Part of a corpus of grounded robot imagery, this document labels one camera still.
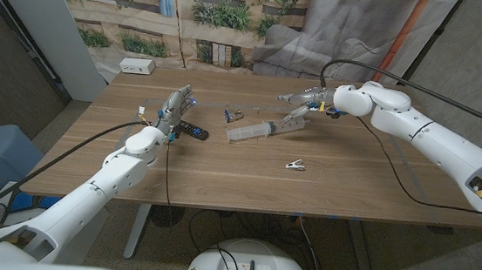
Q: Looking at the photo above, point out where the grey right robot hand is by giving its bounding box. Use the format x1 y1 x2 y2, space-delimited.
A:
273 82 338 129

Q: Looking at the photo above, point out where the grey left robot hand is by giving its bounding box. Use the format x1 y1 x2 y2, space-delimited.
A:
152 81 199 143

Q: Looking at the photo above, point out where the large clear plastic syringe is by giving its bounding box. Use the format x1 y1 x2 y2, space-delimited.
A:
225 110 308 149

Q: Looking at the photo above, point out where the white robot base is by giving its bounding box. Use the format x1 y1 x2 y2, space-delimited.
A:
184 233 316 270

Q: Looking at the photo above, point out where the black TV remote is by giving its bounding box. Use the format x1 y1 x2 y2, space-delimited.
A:
176 120 212 143

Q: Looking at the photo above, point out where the small white clip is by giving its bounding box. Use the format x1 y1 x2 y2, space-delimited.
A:
284 158 307 172

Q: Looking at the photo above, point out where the white power strip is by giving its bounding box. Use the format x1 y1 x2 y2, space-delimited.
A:
118 57 157 77

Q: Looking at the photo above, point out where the printed fabric backdrop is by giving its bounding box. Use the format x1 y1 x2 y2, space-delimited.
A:
37 0 462 114

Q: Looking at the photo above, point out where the white table leg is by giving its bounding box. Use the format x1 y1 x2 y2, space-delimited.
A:
123 202 153 262

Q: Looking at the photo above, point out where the white partition panel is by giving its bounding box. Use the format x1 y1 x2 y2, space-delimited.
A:
0 0 116 105

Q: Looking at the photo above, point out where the grey table leg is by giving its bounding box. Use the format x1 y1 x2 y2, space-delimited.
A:
344 219 377 270

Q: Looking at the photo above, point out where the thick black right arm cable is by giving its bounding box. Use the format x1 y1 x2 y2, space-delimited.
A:
315 57 482 135

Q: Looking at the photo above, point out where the blue metal key ring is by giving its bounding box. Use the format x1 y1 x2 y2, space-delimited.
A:
222 108 246 125

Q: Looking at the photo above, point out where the thin black left wrist cable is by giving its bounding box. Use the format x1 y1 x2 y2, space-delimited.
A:
160 141 179 211

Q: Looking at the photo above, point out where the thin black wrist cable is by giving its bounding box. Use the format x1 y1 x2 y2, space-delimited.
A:
346 115 482 226
160 141 179 211

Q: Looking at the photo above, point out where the black backdrop frame pole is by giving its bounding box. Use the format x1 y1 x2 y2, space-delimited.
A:
397 0 466 91

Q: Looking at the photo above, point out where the grey floor cable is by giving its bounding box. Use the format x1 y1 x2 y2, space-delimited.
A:
293 215 350 270

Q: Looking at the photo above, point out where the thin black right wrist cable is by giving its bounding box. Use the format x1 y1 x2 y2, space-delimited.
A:
346 115 482 226

